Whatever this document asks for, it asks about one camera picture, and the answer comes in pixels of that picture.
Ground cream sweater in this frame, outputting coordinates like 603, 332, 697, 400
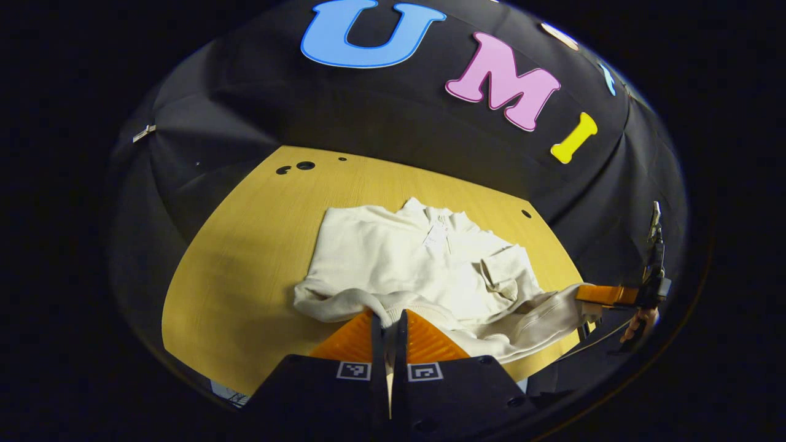
293, 196, 605, 364

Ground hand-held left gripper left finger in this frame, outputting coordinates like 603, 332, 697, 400
246, 309, 389, 430

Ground black backdrop cloth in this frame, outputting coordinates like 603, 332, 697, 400
107, 0, 688, 400

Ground thin gripper cable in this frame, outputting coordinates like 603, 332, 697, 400
553, 316, 634, 364

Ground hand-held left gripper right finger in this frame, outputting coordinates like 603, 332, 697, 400
391, 309, 535, 430

